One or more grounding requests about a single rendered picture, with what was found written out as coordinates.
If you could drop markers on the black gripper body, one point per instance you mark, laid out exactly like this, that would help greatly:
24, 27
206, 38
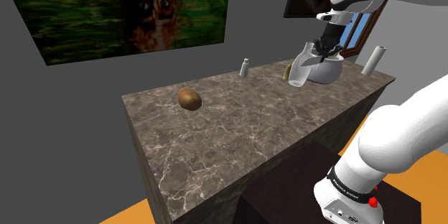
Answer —
330, 35

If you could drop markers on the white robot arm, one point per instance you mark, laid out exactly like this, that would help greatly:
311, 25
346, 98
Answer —
392, 135

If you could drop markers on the brown framed window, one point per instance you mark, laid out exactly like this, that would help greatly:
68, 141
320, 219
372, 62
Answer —
364, 23

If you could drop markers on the white bowl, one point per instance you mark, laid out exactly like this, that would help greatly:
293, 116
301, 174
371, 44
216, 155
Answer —
327, 71

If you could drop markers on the white paper roll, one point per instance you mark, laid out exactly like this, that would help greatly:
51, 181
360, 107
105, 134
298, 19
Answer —
373, 61

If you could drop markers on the olive green small object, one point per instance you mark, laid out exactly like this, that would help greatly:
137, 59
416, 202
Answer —
286, 72

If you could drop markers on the grey salt shaker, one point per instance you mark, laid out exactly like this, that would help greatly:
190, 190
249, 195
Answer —
244, 69

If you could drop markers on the brown potato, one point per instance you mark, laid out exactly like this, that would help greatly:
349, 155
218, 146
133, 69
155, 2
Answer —
189, 99

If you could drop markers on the green animal wall painting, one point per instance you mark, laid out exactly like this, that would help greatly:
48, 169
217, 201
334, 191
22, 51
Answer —
87, 9

